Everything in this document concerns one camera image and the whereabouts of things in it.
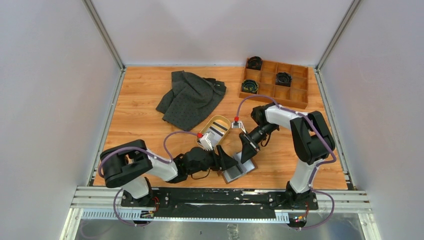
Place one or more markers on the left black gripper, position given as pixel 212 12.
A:
pixel 222 161

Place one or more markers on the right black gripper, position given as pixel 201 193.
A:
pixel 250 149

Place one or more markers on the brown leather card holder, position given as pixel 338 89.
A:
pixel 241 169

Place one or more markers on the oval wooden card tray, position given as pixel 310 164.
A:
pixel 217 118

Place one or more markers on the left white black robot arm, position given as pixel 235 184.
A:
pixel 124 166

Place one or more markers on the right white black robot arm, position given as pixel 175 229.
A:
pixel 312 140

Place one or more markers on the white striped cards in tray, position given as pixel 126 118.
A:
pixel 218 129

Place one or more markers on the dark green coiled belt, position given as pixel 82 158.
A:
pixel 249 86

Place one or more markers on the dark grey dotted cloth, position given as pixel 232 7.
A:
pixel 191 100

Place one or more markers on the wooden compartment tray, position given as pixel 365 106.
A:
pixel 295 96

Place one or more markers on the black coiled belt middle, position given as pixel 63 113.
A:
pixel 283 79

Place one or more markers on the black coiled belt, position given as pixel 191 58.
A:
pixel 254 63
pixel 283 79

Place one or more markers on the black coiled belt top left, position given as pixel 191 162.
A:
pixel 254 63

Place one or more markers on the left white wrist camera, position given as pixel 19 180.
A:
pixel 209 140

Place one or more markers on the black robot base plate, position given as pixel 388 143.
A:
pixel 185 210

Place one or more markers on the aluminium frame rail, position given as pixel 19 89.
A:
pixel 341 201

